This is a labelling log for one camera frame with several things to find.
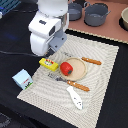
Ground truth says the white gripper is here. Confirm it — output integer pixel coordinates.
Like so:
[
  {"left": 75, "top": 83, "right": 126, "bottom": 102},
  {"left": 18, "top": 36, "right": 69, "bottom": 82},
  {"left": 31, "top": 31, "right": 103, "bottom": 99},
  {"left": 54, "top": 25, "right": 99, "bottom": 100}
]
[{"left": 28, "top": 12, "right": 69, "bottom": 56}]

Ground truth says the yellow butter box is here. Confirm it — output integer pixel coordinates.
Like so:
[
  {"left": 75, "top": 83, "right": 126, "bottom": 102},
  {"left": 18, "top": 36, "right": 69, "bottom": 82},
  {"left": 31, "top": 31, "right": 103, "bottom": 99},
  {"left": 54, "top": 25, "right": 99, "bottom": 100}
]
[{"left": 39, "top": 58, "right": 58, "bottom": 71}]

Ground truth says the red toy tomato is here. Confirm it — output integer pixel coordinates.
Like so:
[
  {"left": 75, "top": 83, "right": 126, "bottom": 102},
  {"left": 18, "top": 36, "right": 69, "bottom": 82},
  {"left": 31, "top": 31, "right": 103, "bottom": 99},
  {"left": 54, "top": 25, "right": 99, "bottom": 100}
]
[{"left": 60, "top": 62, "right": 73, "bottom": 76}]

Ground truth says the blue milk carton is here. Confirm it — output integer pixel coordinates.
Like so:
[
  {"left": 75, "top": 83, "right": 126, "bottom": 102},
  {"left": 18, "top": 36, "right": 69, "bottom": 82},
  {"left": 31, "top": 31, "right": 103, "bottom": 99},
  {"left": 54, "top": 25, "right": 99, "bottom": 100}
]
[{"left": 12, "top": 69, "right": 33, "bottom": 90}]

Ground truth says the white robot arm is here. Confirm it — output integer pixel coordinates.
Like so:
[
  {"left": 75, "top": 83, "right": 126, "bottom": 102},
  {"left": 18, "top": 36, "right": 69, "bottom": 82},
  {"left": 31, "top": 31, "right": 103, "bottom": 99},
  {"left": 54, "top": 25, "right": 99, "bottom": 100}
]
[{"left": 28, "top": 0, "right": 69, "bottom": 56}]

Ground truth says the small grey pot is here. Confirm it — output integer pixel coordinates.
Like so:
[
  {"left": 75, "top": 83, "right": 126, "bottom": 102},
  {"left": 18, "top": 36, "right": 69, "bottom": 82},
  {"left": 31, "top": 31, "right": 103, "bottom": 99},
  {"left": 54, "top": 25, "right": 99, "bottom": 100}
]
[{"left": 68, "top": 2, "right": 82, "bottom": 21}]

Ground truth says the round wooden plate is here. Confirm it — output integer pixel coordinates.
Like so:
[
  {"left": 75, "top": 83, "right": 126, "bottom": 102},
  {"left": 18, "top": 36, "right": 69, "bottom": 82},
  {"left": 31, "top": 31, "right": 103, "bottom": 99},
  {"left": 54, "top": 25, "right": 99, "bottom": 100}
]
[{"left": 60, "top": 57, "right": 87, "bottom": 81}]

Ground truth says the large grey pot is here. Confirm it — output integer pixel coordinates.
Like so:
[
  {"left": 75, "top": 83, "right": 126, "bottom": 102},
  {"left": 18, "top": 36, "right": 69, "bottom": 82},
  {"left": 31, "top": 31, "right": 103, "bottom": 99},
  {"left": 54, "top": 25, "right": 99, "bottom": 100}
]
[{"left": 84, "top": 2, "right": 110, "bottom": 27}]

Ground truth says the pink brown mat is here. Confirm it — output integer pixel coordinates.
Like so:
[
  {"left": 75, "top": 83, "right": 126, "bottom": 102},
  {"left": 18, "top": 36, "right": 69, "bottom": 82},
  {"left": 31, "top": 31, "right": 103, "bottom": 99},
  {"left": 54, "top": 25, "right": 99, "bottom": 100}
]
[{"left": 69, "top": 1, "right": 128, "bottom": 43}]

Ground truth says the beige woven placemat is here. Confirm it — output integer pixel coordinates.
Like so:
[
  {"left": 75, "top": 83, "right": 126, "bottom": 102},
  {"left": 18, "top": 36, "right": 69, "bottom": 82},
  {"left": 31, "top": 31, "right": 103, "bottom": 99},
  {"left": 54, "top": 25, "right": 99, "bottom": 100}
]
[{"left": 17, "top": 35, "right": 119, "bottom": 128}]

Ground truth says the beige bowl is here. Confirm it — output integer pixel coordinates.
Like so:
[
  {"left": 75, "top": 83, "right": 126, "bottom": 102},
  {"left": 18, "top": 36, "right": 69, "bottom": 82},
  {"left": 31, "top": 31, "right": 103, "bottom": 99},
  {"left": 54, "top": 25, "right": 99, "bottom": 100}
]
[{"left": 121, "top": 7, "right": 128, "bottom": 30}]

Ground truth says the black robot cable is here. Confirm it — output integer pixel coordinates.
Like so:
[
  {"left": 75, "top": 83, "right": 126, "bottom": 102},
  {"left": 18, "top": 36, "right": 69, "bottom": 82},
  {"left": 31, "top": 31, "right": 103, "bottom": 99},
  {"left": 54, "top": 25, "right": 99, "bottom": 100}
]
[{"left": 0, "top": 49, "right": 38, "bottom": 58}]

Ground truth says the wooden handled knife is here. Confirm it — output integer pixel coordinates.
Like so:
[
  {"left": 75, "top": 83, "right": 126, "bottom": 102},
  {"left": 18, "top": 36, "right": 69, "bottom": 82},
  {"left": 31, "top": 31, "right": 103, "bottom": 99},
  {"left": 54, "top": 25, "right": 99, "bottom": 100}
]
[{"left": 62, "top": 52, "right": 102, "bottom": 65}]

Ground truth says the wooden handled fork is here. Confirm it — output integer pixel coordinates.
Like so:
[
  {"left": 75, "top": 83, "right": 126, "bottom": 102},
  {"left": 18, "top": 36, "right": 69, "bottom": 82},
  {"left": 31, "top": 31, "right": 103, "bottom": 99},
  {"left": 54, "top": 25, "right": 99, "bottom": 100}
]
[{"left": 48, "top": 73, "right": 90, "bottom": 92}]

